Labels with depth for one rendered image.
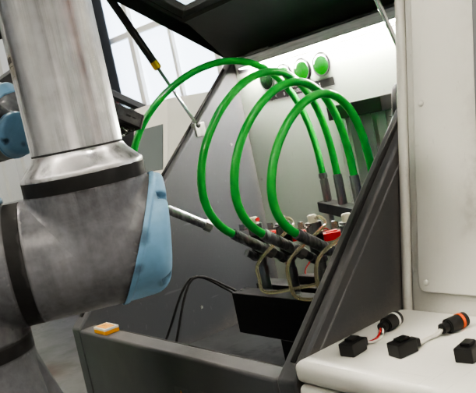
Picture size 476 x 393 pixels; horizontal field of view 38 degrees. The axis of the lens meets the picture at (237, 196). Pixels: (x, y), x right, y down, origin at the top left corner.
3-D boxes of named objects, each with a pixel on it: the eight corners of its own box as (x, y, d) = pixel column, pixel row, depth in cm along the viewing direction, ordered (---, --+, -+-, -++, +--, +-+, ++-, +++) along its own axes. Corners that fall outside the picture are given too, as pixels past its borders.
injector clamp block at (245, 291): (247, 366, 133) (230, 291, 132) (284, 348, 139) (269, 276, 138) (382, 399, 106) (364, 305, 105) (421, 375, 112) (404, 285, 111)
